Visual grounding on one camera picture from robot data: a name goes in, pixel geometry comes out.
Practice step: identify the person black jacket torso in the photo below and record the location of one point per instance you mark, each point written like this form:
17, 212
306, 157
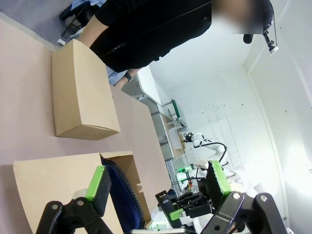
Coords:
151, 31

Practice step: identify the blue zippered pencil case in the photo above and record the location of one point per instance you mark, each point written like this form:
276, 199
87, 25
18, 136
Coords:
122, 195

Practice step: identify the open cardboard box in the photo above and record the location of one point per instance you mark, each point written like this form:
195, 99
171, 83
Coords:
53, 178

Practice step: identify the white counter desk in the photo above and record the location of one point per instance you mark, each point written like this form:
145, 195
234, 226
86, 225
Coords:
148, 85

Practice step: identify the black wrist watch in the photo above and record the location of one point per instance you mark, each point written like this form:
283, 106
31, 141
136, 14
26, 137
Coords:
128, 77

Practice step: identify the person blurred head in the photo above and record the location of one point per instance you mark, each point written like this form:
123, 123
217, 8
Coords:
236, 14

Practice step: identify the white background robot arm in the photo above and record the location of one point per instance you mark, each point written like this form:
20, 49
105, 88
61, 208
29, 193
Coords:
212, 147

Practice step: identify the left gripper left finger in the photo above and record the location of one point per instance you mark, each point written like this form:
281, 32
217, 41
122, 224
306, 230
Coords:
97, 185

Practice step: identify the person hand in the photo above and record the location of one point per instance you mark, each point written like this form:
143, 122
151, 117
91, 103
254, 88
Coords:
122, 84

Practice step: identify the closed cardboard box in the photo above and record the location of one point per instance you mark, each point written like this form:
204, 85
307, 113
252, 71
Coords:
80, 92

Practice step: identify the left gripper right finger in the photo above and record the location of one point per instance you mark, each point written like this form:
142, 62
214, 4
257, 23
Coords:
217, 182

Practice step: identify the green metal frame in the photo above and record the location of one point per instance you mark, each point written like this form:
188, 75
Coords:
175, 109

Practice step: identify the black office chair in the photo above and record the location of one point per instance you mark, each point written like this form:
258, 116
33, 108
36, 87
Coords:
75, 17

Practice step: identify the black headset microphone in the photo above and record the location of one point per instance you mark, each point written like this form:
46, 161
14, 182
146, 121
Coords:
268, 36

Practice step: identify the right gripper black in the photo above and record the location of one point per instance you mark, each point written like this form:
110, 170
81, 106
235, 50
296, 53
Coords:
197, 204

